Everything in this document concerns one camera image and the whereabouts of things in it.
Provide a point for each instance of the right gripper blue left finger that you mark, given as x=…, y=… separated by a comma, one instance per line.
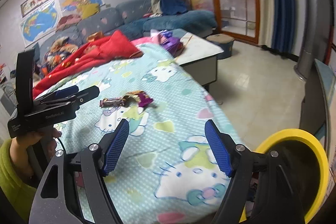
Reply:
x=112, y=145

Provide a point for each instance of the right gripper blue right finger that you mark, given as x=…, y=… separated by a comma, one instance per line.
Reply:
x=221, y=145

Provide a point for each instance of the purple gold candy wrapper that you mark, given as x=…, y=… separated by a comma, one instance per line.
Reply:
x=140, y=97

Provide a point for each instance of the green sleeve forearm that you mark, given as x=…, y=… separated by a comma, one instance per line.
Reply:
x=19, y=194

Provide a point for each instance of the yellow rim black trash bin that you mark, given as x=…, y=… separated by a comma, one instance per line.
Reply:
x=306, y=159

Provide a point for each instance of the person's left hand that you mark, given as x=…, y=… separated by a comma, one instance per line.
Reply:
x=19, y=155

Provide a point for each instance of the Hello Kitty light blue quilt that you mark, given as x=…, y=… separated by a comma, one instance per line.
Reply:
x=166, y=172

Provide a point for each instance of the red blanket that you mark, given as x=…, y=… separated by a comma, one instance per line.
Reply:
x=92, y=54

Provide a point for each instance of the world map poster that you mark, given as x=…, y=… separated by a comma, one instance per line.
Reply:
x=40, y=23

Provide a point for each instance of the white top coffee table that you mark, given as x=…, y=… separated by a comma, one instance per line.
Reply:
x=195, y=65

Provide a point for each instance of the purple cloth on table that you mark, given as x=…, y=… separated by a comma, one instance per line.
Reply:
x=170, y=43

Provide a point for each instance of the tv cabinet with patterned top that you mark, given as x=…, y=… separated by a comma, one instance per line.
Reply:
x=315, y=107

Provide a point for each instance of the round blue footstool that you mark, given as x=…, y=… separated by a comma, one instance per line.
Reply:
x=225, y=42

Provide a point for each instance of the grey blue sofa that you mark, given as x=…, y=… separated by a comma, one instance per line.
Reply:
x=129, y=18

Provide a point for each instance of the yellow pillow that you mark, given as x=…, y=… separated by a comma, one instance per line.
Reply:
x=89, y=10

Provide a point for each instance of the framed embroidery left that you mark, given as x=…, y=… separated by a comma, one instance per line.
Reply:
x=30, y=5

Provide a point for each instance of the blue curtain right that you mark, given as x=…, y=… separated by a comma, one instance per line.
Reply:
x=284, y=26

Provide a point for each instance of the silver tower air conditioner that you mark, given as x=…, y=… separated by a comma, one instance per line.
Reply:
x=319, y=18

